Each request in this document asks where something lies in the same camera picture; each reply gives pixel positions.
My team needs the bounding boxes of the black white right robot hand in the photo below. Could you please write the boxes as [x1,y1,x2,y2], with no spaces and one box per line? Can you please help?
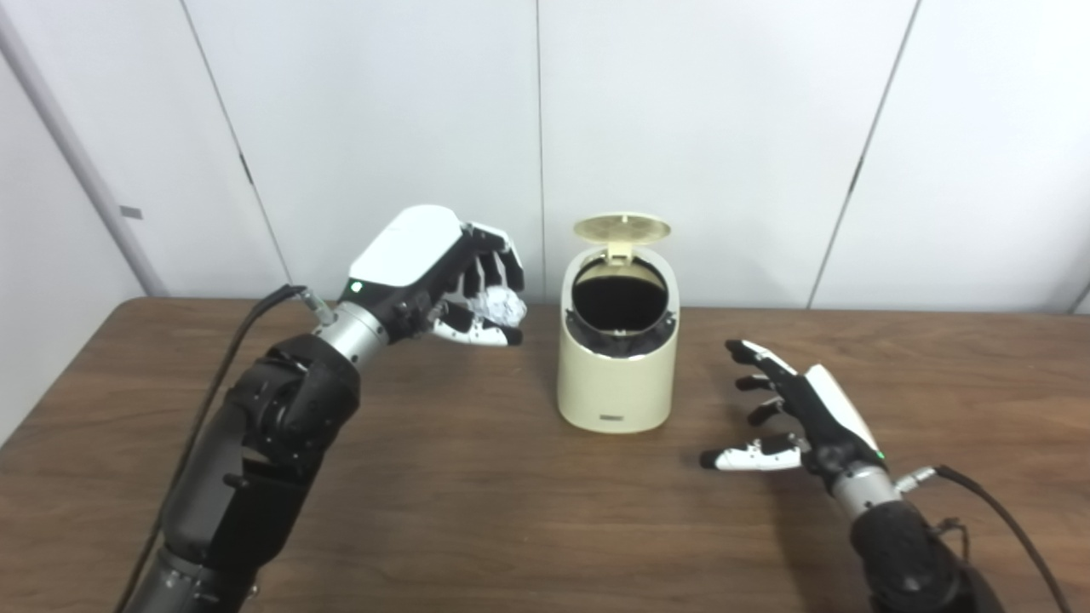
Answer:
[700,339,887,496]

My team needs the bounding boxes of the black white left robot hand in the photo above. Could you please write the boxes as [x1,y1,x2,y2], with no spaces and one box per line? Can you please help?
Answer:
[341,204,527,348]

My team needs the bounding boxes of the white paper ball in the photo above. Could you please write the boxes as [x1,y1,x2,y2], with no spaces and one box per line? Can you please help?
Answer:
[473,287,527,329]

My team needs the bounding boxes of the cream-colored bin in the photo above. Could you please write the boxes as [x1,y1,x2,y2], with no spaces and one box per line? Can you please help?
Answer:
[557,245,680,433]

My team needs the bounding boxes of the round cream bin lid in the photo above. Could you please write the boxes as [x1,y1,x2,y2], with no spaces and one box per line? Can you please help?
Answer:
[573,213,672,258]

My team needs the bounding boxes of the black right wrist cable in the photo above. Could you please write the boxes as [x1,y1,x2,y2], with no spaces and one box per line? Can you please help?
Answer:
[892,464,1074,613]

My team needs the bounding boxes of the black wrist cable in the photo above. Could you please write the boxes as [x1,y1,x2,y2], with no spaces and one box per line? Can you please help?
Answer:
[892,464,1074,613]
[115,284,337,613]

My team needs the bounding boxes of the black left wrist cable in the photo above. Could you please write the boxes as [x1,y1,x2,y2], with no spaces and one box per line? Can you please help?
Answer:
[115,284,337,613]

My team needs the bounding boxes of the gray wall corner trim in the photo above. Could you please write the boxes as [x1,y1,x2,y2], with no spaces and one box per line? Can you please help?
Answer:
[0,0,168,299]

